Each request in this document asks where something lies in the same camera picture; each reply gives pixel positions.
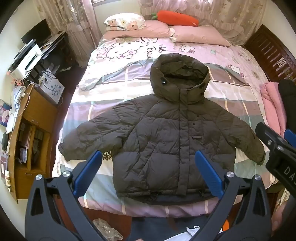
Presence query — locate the white floral storage box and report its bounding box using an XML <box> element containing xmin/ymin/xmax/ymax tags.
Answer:
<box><xmin>38</xmin><ymin>77</ymin><xmax>65</xmax><ymax>105</ymax></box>

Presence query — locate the white printer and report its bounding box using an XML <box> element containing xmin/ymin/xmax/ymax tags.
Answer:
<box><xmin>8</xmin><ymin>39</ymin><xmax>43</xmax><ymax>78</ymax></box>

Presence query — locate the black computer desk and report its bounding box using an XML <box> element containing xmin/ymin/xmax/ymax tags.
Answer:
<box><xmin>29</xmin><ymin>31</ymin><xmax>78</xmax><ymax>78</ymax></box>

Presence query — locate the black computer monitor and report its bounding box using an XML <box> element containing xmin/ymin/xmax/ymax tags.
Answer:
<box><xmin>21</xmin><ymin>19</ymin><xmax>52</xmax><ymax>46</ymax></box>

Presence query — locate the wooden cabinet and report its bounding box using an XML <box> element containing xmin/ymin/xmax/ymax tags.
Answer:
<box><xmin>9</xmin><ymin>81</ymin><xmax>58</xmax><ymax>204</ymax></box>

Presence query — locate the dark wooden headboard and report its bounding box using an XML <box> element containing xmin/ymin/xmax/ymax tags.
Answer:
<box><xmin>244</xmin><ymin>24</ymin><xmax>296</xmax><ymax>82</ymax></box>

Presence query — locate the white cloth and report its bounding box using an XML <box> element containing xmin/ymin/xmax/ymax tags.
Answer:
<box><xmin>162</xmin><ymin>226</ymin><xmax>201</xmax><ymax>241</ymax></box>

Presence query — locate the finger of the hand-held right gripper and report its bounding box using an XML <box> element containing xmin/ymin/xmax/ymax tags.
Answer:
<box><xmin>284</xmin><ymin>128</ymin><xmax>296</xmax><ymax>147</ymax></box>
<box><xmin>255</xmin><ymin>122</ymin><xmax>296</xmax><ymax>151</ymax></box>

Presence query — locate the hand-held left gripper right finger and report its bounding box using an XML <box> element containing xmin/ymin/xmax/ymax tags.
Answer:
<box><xmin>192</xmin><ymin>150</ymin><xmax>271</xmax><ymax>241</ymax></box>

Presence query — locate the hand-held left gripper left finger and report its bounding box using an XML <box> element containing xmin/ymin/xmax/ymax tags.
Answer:
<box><xmin>25</xmin><ymin>149</ymin><xmax>109</xmax><ymax>241</ymax></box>

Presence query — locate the folded pink blanket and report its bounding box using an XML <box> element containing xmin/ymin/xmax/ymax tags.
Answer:
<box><xmin>261</xmin><ymin>82</ymin><xmax>287</xmax><ymax>137</ymax></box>

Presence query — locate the dark blue cloth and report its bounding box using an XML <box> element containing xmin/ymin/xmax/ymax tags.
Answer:
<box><xmin>131</xmin><ymin>215</ymin><xmax>210</xmax><ymax>241</ymax></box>

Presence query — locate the white floral pillow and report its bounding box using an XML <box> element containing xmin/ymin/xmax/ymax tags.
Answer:
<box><xmin>103</xmin><ymin>13</ymin><xmax>146</xmax><ymax>32</ymax></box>

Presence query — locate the bed with striped quilt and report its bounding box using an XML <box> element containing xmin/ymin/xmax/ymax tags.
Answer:
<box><xmin>52</xmin><ymin>35</ymin><xmax>278</xmax><ymax>218</ymax></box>

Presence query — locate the dark olive hooded puffer jacket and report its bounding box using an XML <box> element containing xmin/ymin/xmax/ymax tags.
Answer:
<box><xmin>58</xmin><ymin>53</ymin><xmax>266</xmax><ymax>205</ymax></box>

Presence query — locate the clear plastic bag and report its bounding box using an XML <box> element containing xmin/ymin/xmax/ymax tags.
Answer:
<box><xmin>92</xmin><ymin>218</ymin><xmax>123</xmax><ymax>241</ymax></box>

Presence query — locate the pink pillow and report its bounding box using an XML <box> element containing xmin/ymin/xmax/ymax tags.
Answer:
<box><xmin>103</xmin><ymin>20</ymin><xmax>175</xmax><ymax>39</ymax></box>
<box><xmin>170</xmin><ymin>24</ymin><xmax>232</xmax><ymax>47</ymax></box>

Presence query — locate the orange carrot plush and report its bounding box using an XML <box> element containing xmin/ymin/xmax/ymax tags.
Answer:
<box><xmin>150</xmin><ymin>10</ymin><xmax>200</xmax><ymax>27</ymax></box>

